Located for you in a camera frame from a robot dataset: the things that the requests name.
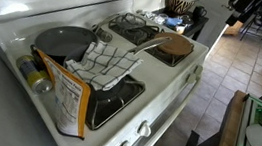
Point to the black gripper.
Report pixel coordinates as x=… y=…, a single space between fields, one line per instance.
x=235 y=16

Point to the white checked kitchen towel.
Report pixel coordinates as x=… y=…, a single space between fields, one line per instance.
x=105 y=66

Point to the light wooden box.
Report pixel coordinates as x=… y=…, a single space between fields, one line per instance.
x=233 y=29

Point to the black mug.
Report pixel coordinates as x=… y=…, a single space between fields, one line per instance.
x=198 y=13

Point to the clear drinking glass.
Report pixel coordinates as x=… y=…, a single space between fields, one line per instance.
x=186 y=20

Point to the zebra pattern bowl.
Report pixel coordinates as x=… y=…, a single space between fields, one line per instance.
x=179 y=5

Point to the small white cup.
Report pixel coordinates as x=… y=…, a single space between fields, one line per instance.
x=180 y=29

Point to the blue small object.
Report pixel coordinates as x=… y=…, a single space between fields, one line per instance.
x=173 y=22

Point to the round cork trivet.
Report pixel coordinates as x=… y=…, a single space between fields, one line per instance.
x=178 y=45

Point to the clear glass jar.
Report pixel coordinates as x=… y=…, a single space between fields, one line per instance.
x=161 y=19

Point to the black burner grate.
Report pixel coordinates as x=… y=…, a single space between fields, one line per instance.
x=168 y=59
x=135 y=35
x=136 y=83

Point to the crumpled silver foil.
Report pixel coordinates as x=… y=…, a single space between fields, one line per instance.
x=145 y=14

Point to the white gas stove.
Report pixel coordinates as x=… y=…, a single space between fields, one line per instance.
x=157 y=73

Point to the brown wooden board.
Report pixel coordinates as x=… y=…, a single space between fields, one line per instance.
x=229 y=135

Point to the grey frying pan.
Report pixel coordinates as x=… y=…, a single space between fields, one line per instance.
x=61 y=41

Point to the orange dried mango bag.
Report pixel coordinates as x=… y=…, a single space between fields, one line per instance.
x=67 y=102

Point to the yellow blue drink can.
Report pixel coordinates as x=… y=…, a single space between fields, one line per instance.
x=33 y=74

